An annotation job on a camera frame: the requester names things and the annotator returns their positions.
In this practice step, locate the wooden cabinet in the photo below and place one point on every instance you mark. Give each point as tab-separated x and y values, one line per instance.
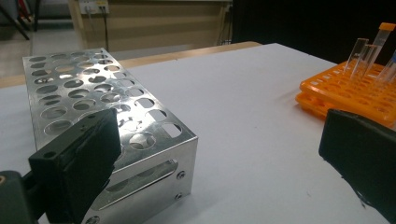
155	25

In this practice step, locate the white table board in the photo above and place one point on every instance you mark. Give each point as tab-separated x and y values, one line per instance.
249	124

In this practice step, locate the orange plastic test tube rack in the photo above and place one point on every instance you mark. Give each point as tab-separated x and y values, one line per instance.
342	90

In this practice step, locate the orange-capped test tube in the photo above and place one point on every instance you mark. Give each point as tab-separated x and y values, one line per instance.
380	39

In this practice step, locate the blue-capped test tube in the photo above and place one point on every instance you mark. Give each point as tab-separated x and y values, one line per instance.
390	70

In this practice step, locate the black stand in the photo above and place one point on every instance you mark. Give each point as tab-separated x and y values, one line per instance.
15	21

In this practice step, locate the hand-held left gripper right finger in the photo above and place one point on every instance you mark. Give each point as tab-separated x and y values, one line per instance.
364	155

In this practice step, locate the white power strip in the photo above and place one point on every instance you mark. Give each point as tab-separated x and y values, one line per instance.
93	6

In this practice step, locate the black curtain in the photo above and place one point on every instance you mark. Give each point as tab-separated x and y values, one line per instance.
311	25

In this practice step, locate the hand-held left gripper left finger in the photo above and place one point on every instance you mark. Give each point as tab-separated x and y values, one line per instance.
77	161

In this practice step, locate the clear uncapped test tube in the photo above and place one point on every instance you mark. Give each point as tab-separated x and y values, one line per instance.
369	59
358	53

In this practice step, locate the clear tube rack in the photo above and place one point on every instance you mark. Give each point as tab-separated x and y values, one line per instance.
184	155

